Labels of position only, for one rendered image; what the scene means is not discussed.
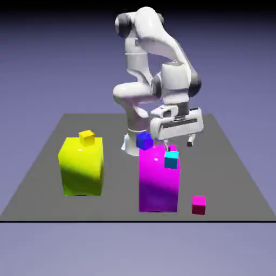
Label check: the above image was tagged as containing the large magenta box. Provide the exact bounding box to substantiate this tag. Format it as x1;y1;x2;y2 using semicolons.
138;143;181;213

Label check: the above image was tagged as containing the small blue cube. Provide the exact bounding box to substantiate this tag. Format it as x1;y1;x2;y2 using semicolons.
135;132;154;151

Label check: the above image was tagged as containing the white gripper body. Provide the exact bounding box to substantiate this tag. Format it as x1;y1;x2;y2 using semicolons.
149;107;204;141

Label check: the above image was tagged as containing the small pink cube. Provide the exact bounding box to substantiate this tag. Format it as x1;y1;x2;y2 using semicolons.
191;195;207;216

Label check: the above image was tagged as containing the small cyan cube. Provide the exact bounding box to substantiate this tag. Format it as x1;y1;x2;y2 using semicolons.
163;150;180;169

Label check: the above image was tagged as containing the small yellow cube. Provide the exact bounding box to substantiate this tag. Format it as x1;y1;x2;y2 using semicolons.
78;129;96;147

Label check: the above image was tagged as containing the large yellow box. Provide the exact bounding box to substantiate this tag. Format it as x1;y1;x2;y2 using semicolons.
57;136;105;197

